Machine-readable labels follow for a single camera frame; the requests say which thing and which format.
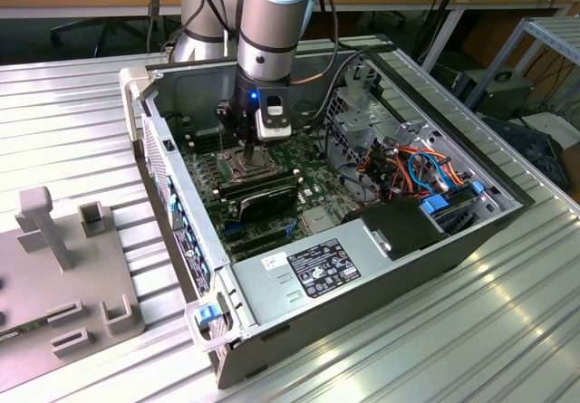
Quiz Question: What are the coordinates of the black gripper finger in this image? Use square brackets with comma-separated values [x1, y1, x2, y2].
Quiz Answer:
[215, 100, 258, 165]

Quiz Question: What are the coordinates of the silver CPU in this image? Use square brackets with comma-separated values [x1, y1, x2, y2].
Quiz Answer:
[230, 156, 266, 176]

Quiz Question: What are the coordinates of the metal socket cover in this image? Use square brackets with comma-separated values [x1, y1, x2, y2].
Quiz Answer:
[221, 147, 278, 181]

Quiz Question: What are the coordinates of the black RAM stick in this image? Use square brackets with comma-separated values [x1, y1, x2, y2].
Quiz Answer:
[212, 167, 303, 194]

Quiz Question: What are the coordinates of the black RAM slot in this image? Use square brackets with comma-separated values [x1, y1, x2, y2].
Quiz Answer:
[189, 135, 241, 153]
[185, 124, 232, 144]

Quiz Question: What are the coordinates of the black graphics card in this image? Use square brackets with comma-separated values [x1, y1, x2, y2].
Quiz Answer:
[234, 184, 301, 224]

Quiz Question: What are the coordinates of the green motherboard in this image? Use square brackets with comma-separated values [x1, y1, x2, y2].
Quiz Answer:
[174, 115, 363, 264]

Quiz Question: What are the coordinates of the black expansion slot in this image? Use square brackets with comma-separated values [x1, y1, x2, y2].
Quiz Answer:
[228, 237, 294, 259]
[221, 226, 291, 245]

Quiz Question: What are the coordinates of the silver chipset heatsink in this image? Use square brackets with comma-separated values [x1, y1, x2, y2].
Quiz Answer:
[301, 206, 340, 235]

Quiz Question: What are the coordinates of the silver drive cage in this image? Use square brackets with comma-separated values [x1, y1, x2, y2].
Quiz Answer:
[324, 83, 402, 173]

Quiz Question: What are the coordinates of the silver power supply unit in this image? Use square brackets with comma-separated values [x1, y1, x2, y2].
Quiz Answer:
[229, 219, 392, 328]

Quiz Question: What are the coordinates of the blue case latch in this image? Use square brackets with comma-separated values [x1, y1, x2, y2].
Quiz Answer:
[194, 305, 219, 328]

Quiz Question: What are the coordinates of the black plastic shroud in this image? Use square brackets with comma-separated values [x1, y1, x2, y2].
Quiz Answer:
[340, 196, 450, 263]

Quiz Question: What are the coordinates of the open PC case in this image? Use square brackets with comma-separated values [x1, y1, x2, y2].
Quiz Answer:
[118, 34, 537, 390]

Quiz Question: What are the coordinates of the blue disk carrier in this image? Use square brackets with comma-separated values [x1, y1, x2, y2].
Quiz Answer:
[419, 196, 450, 217]

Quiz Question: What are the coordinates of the grey parts rack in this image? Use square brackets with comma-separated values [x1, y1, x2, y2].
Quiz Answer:
[0, 185, 147, 379]

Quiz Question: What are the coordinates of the green RAM stick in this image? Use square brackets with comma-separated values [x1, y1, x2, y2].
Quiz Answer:
[0, 322, 51, 343]

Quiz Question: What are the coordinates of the grey metal shelf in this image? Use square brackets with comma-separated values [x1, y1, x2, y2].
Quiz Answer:
[466, 15, 580, 114]

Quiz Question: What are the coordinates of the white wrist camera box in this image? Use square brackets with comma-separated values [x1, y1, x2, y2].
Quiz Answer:
[255, 110, 293, 143]

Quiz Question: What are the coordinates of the black camera bracket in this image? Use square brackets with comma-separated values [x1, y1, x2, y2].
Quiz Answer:
[256, 86, 292, 129]

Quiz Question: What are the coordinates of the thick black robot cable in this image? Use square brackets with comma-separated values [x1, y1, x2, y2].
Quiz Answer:
[289, 0, 395, 128]

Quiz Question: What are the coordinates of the thin black USB cable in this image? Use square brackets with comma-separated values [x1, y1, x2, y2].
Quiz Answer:
[147, 0, 160, 53]

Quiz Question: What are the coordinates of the orange wire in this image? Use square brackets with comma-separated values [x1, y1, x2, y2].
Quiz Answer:
[357, 147, 411, 196]

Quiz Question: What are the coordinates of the blue wire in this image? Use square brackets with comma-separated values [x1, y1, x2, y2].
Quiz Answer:
[407, 149, 454, 192]

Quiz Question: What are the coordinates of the black box with handle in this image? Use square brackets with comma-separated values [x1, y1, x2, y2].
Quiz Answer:
[452, 68, 535, 121]

